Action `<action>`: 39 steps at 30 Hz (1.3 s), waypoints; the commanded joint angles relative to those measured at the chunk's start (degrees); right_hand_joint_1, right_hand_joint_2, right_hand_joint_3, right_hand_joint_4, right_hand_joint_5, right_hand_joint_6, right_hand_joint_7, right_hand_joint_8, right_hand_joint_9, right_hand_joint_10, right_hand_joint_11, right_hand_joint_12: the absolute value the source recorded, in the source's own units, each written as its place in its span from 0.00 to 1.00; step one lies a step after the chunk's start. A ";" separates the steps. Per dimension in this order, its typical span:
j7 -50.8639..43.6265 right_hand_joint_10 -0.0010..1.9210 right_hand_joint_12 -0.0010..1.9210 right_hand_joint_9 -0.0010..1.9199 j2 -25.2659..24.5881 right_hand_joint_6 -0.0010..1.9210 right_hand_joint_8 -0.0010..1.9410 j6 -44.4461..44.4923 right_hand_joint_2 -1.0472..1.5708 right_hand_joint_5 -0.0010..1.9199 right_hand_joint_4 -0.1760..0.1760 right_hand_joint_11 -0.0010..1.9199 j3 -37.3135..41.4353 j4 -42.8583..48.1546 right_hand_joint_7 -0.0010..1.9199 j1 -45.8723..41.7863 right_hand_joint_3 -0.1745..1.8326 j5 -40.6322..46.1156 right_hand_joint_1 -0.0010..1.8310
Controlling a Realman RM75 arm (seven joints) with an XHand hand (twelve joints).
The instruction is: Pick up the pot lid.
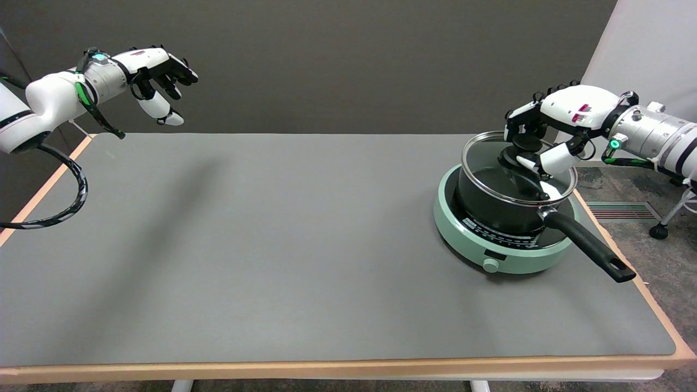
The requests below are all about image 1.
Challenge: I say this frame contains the black saucepan with handle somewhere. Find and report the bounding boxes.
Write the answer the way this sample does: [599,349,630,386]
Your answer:
[456,163,637,284]

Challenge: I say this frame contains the glass pot lid black knob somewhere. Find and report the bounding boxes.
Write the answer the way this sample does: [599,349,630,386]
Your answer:
[462,132,578,206]

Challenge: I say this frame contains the wheeled metal stand base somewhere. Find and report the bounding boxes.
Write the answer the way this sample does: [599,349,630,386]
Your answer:
[649,174,697,240]

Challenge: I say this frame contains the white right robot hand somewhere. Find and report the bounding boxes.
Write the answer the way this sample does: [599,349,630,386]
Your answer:
[504,81,622,180]

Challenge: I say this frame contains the floor vent grille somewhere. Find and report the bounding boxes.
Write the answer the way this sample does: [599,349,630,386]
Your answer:
[585,201,662,221]

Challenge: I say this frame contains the white background panel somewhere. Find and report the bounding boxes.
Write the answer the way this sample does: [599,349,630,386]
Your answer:
[555,0,697,167]

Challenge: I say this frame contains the grey table mat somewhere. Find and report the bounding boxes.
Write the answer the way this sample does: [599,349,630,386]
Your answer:
[0,133,677,368]

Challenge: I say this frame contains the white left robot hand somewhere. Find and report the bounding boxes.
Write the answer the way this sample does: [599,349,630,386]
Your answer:
[112,45,199,127]

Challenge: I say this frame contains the black green strap cable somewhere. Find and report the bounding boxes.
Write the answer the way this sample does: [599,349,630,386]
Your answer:
[75,48,126,139]

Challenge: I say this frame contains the black green right arm cable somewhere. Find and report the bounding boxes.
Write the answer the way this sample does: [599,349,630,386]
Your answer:
[602,154,688,187]

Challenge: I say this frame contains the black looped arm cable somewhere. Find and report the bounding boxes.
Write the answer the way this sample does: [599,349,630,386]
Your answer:
[0,143,89,229]

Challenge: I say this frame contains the mint green induction cooker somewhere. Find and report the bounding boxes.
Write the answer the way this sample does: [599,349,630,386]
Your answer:
[433,163,580,274]

